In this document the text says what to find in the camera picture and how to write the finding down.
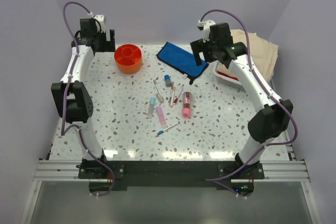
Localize orange round organizer container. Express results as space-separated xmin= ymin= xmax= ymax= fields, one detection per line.
xmin=114 ymin=44 xmax=142 ymax=74

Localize blue cap grey glue stick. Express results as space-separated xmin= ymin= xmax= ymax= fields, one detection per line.
xmin=164 ymin=74 xmax=173 ymax=88

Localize orange cap white pen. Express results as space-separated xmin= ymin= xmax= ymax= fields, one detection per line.
xmin=169 ymin=86 xmax=175 ymax=107

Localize blue cap white pen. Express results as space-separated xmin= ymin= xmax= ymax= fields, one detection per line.
xmin=156 ymin=122 xmax=180 ymax=136

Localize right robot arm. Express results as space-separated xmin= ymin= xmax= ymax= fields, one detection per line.
xmin=191 ymin=20 xmax=293 ymax=178

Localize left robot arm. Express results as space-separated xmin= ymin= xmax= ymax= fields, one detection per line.
xmin=51 ymin=15 xmax=115 ymax=178

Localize red cloth in basket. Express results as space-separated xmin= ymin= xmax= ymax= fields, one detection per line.
xmin=217 ymin=71 xmax=239 ymax=81

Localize white plastic basket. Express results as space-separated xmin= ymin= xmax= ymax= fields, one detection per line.
xmin=213 ymin=61 xmax=245 ymax=91

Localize beige folded cloth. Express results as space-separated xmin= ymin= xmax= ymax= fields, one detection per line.
xmin=225 ymin=29 xmax=278 ymax=82

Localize pink patterned tube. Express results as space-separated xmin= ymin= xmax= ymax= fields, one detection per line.
xmin=182 ymin=92 xmax=191 ymax=118

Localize red tip clear pen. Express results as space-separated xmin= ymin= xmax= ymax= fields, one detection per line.
xmin=173 ymin=88 xmax=183 ymax=104

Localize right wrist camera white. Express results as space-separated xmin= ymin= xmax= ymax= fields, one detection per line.
xmin=197 ymin=20 xmax=216 ymax=42

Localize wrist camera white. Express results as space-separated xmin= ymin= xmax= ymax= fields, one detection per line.
xmin=87 ymin=12 xmax=106 ymax=33
xmin=197 ymin=20 xmax=216 ymax=42

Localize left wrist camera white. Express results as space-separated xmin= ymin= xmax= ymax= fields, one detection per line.
xmin=87 ymin=12 xmax=106 ymax=33

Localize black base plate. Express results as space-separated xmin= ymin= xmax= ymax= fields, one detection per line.
xmin=76 ymin=161 xmax=265 ymax=196

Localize aluminium rail frame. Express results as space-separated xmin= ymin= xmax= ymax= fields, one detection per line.
xmin=19 ymin=81 xmax=322 ymax=224

